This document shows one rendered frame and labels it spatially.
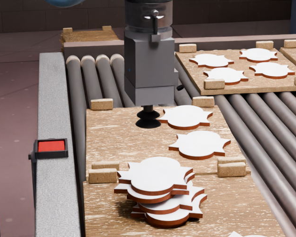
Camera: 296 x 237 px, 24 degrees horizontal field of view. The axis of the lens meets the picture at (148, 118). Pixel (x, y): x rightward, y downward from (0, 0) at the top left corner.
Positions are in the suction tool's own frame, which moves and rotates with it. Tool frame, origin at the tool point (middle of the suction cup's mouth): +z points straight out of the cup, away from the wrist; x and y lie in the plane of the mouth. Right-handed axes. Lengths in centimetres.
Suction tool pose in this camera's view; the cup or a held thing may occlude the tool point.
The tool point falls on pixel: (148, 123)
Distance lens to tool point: 113.5
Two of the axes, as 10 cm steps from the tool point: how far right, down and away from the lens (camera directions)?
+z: 0.0, 9.4, 3.4
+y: -2.4, -3.3, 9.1
